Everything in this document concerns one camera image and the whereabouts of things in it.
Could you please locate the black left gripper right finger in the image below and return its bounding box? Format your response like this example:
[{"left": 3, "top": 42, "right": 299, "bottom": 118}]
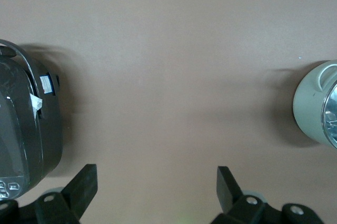
[{"left": 216, "top": 166, "right": 266, "bottom": 224}]

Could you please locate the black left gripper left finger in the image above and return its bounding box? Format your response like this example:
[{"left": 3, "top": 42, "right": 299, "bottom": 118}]
[{"left": 35, "top": 164, "right": 98, "bottom": 224}]

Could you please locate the glass pot lid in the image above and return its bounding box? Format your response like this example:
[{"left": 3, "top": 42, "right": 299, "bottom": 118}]
[{"left": 321, "top": 78, "right": 337, "bottom": 149}]

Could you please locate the pale green steel pot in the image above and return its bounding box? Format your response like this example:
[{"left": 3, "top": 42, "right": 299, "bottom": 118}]
[{"left": 292, "top": 60, "right": 337, "bottom": 149}]

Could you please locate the dark grey rice cooker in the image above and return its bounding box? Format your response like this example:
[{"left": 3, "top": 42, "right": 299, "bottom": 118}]
[{"left": 0, "top": 39, "right": 64, "bottom": 200}]

